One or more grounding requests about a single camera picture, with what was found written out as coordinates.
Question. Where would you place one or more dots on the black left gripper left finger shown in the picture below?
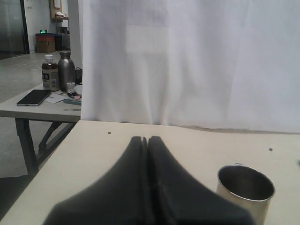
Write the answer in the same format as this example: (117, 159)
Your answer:
(121, 196)

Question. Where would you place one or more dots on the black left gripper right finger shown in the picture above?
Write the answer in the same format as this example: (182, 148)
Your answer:
(179, 199)

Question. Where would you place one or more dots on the steel cup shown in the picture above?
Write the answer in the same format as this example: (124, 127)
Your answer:
(246, 187)

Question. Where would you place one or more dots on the brown drink bottle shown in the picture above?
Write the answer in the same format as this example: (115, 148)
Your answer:
(50, 76)

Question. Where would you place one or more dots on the teal flat case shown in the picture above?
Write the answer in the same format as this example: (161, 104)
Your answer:
(71, 101)

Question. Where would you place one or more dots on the grey side table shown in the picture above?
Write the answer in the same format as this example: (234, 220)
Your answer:
(62, 116)

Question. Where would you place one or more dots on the white paper card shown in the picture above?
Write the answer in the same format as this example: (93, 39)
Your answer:
(54, 99)

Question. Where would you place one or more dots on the small white cup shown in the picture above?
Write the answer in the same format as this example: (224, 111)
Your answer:
(70, 85)

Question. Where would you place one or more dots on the black smartphone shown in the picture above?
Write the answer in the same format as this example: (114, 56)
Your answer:
(34, 98)

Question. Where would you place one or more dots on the grey metal flask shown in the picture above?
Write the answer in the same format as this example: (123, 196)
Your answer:
(66, 70)

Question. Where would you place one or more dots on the white backdrop curtain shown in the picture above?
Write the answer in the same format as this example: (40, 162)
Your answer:
(217, 64)

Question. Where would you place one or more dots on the cardboard box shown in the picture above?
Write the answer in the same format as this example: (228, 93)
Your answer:
(45, 43)

